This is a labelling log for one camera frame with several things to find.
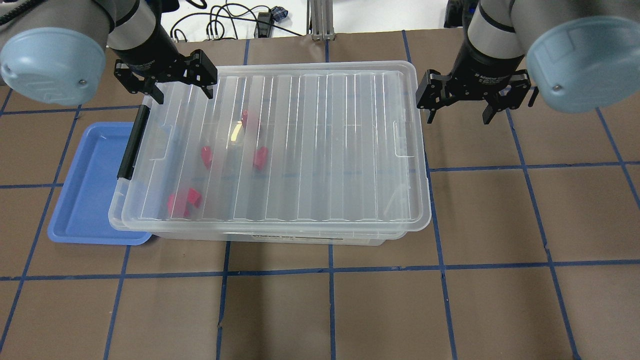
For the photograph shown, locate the black cables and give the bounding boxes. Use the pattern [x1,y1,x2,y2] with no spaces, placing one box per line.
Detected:
[170,4,303,42]

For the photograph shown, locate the black power adapter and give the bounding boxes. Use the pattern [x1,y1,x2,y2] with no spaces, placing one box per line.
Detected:
[254,12,275,39]

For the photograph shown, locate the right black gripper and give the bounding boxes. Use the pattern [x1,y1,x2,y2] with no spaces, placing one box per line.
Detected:
[416,39,532,125]

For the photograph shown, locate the red block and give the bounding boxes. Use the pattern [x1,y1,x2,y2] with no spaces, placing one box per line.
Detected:
[253,146,269,172]
[240,109,249,128]
[200,145,214,171]
[166,193,190,219]
[186,187,202,208]

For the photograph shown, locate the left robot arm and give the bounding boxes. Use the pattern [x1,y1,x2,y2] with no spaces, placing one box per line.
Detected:
[0,0,218,106]

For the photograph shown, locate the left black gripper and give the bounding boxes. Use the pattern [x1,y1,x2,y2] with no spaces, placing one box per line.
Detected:
[114,30,218,105]

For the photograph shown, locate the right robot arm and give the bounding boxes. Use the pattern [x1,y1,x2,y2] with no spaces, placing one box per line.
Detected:
[415,0,640,125]

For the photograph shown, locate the clear plastic box lid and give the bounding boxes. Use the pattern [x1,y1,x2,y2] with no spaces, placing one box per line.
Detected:
[121,60,432,237]

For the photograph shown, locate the black box handle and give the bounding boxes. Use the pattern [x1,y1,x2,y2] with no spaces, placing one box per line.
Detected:
[117,104,151,180]

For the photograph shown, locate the aluminium frame post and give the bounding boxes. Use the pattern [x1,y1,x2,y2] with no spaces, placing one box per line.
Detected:
[307,0,336,42]

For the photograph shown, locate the blue plastic tray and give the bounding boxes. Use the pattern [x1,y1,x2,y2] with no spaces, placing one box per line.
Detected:
[47,121,152,246]

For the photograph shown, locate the clear plastic storage box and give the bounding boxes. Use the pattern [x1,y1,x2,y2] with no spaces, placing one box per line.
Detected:
[108,80,431,247]

